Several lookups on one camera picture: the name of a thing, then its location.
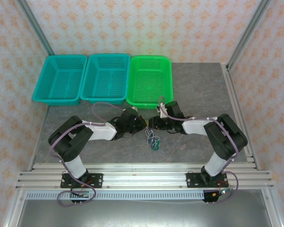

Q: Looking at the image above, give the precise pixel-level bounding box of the aluminium side rail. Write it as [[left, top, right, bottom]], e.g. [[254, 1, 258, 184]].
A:
[[221, 63, 261, 171]]

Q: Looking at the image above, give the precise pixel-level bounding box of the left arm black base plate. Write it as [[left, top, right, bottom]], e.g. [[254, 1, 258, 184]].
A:
[[60, 173, 104, 189]]

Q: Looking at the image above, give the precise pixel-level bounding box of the green perforated plastic basket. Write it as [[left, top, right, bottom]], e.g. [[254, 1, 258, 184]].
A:
[[125, 55, 174, 110]]

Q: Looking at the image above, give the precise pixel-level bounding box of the thin green cable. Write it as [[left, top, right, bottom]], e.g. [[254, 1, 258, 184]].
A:
[[148, 138, 162, 151]]

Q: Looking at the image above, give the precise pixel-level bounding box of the left arm purple wiring hose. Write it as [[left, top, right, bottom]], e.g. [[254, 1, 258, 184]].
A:
[[49, 102, 133, 207]]

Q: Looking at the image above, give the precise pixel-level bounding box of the teal perforated plastic basket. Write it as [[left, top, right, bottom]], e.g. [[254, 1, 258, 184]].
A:
[[32, 54, 89, 106], [80, 53, 131, 105]]

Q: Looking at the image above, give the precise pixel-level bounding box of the aluminium frame bar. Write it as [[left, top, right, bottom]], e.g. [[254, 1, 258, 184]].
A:
[[3, 189, 27, 227], [261, 189, 284, 227]]

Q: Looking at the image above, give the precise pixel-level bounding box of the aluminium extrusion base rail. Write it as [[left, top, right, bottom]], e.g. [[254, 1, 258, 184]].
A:
[[15, 162, 274, 190]]

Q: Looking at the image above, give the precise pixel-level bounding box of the arm purple wiring hose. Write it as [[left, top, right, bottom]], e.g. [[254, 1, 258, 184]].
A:
[[158, 96, 240, 205], [49, 102, 133, 207]]

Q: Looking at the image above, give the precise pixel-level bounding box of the aluminium frame corner post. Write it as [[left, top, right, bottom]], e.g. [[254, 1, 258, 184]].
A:
[[15, 0, 55, 56], [226, 0, 272, 69]]

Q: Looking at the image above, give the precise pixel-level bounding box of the slotted grey cable duct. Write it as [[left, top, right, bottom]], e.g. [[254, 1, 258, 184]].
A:
[[26, 191, 205, 201]]

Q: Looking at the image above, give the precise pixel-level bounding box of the right arm purple wiring hose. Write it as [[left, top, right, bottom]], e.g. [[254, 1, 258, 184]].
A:
[[158, 96, 240, 205]]

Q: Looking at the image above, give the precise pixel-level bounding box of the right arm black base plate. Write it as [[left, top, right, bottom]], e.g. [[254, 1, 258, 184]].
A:
[[186, 172, 229, 189]]

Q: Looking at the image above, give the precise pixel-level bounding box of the thin purple cable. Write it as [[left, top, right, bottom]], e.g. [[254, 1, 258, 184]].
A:
[[145, 129, 160, 148]]

